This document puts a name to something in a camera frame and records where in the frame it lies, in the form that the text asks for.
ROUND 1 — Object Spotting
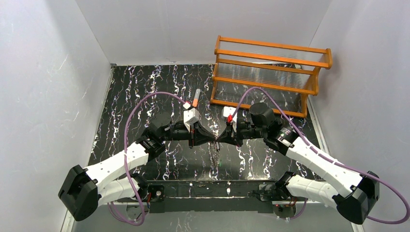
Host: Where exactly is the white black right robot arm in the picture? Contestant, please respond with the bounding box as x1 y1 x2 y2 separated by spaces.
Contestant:
218 102 380 225

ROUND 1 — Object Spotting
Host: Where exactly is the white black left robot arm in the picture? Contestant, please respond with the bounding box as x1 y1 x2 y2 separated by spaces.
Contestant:
58 109 217 221

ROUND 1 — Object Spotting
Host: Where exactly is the grey orange marker pen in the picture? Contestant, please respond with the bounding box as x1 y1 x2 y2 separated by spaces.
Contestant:
192 88 201 108

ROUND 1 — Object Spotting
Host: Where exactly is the orange wooden two-tier shelf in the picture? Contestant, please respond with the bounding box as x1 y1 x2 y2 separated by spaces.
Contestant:
210 35 333 118

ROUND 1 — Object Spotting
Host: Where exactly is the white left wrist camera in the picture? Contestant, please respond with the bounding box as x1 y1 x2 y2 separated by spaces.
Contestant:
183 101 200 131

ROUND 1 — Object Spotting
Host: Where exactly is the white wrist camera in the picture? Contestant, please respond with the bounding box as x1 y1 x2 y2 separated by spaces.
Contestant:
183 101 200 131
222 106 237 132

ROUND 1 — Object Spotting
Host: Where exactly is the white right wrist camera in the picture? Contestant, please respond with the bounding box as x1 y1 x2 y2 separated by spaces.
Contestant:
222 106 237 132

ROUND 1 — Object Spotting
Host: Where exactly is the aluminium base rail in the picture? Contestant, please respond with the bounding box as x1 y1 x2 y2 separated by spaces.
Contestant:
60 182 364 232

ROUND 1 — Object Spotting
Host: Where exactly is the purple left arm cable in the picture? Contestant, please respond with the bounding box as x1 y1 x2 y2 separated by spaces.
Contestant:
107 92 188 227

